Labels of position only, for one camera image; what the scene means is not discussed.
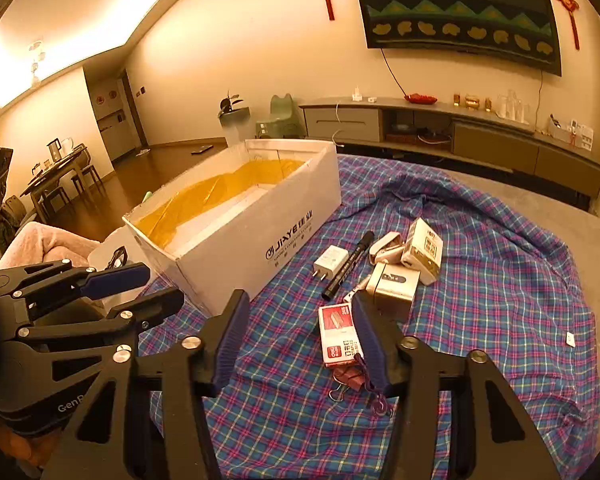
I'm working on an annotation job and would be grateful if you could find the pink eraser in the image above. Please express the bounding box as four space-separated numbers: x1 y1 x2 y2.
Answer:
328 357 376 402

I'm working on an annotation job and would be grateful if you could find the white planter pot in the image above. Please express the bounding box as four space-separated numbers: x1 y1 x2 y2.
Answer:
220 109 253 148

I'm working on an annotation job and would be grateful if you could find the grey television cabinet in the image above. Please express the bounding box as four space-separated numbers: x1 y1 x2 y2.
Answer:
299 95 600 211

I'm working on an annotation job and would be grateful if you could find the small white carton dark label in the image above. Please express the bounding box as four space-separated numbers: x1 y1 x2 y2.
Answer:
365 262 421 321

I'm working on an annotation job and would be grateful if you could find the person's pink fleece leg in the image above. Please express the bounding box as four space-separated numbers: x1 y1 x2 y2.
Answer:
0 221 102 271

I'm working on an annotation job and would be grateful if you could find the white organiser with papers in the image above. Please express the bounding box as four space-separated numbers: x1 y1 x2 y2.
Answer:
547 114 596 151

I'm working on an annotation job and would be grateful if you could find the dark leafy plant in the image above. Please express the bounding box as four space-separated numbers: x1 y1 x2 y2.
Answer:
217 91 244 113

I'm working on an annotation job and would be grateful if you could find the wooden dining table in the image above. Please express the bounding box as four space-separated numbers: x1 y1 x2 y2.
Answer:
20 146 92 211

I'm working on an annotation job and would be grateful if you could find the wooden dining chair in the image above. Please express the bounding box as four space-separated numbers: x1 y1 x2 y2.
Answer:
71 162 103 197
39 184 72 222

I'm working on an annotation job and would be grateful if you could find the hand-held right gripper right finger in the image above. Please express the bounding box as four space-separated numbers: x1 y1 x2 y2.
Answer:
351 291 563 480

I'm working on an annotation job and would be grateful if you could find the dark television cable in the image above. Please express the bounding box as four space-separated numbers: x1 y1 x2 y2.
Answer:
382 49 409 97

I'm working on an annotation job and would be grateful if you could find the white hanging cable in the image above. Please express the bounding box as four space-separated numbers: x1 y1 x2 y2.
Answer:
331 104 344 149

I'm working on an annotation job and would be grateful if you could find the dark patterned bag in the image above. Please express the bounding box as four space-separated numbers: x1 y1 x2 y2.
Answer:
0 195 27 242

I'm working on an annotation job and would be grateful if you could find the red white staple box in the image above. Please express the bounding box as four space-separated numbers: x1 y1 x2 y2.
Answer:
318 304 363 367

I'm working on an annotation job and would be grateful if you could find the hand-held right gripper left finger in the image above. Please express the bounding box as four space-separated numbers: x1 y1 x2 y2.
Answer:
40 289 251 480

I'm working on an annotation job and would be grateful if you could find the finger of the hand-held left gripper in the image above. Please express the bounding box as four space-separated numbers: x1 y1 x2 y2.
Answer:
17 287 186 344
0 259 151 317

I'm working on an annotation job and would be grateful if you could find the wall television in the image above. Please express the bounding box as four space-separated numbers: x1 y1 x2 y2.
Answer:
351 0 563 77

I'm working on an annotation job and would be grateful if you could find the clear glassware set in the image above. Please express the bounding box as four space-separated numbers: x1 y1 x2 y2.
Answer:
497 90 531 121

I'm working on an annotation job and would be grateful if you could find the white cardboard box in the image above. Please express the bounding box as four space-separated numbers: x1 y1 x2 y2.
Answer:
122 138 342 318

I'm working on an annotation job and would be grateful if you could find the white charger plug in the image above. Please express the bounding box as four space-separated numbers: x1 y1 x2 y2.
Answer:
312 245 350 283

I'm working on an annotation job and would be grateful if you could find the pale pink stapler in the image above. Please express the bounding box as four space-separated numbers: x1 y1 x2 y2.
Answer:
369 232 406 266

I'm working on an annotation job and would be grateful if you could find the green child chair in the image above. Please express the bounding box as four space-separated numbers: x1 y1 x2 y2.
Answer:
255 93 295 139

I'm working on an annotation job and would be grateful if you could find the black marker pen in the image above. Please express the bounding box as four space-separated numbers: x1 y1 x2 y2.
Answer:
321 230 376 299

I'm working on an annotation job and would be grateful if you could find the red action figure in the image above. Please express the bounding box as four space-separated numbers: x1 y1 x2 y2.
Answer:
355 355 396 418

